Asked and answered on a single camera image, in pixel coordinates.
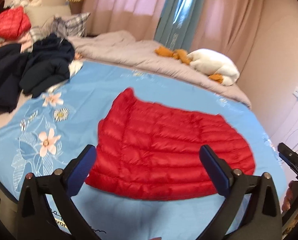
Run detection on pink curtain right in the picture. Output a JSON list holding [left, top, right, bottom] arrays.
[[190, 0, 264, 72]]

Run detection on grey quilt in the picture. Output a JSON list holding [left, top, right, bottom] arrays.
[[68, 31, 251, 108]]

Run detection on pink curtain left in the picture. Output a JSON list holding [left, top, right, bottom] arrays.
[[82, 0, 166, 41]]

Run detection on teal curtain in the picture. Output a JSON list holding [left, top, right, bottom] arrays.
[[154, 0, 205, 50]]

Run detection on blue floral bed sheet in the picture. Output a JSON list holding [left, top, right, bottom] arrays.
[[0, 62, 288, 239]]

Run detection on red down jacket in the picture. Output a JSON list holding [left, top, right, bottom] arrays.
[[86, 88, 256, 200]]

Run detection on small plush toys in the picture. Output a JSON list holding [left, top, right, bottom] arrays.
[[7, 0, 42, 9]]

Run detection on right hand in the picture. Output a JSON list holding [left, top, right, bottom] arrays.
[[282, 180, 298, 212]]

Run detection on plaid pillow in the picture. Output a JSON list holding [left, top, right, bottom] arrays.
[[51, 12, 90, 38]]

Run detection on folded red jacket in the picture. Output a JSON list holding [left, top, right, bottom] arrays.
[[0, 7, 31, 40]]

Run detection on white goose plush toy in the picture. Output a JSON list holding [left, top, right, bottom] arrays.
[[154, 46, 240, 86]]

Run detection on pink curtain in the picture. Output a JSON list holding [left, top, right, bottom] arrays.
[[190, 0, 264, 72], [82, 0, 166, 41]]

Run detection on dark navy clothes pile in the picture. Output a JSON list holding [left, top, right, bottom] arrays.
[[19, 33, 75, 98]]

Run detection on black garment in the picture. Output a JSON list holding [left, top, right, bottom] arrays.
[[0, 43, 29, 113]]

